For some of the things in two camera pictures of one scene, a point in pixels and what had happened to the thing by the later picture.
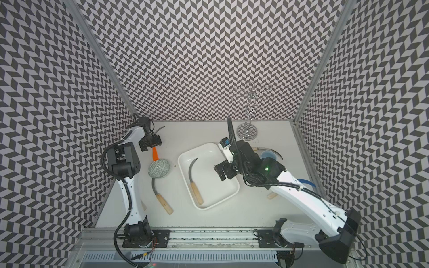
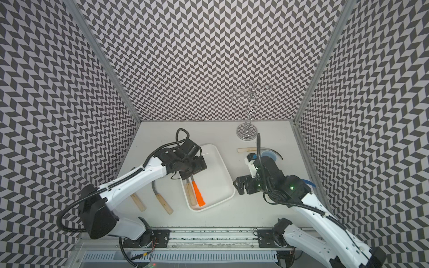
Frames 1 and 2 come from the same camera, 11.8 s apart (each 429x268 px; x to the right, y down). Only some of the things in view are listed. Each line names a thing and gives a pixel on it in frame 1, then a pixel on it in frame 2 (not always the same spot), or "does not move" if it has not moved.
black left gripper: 157,141 -> 200,165
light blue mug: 267,153 does not move
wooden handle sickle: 165,205 does not move
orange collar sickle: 155,153 -> 198,194
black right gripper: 226,166 -> 250,190
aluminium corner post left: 95,38 does not move
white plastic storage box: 211,190 does not move
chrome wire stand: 248,131 does not move
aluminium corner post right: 346,10 does not move
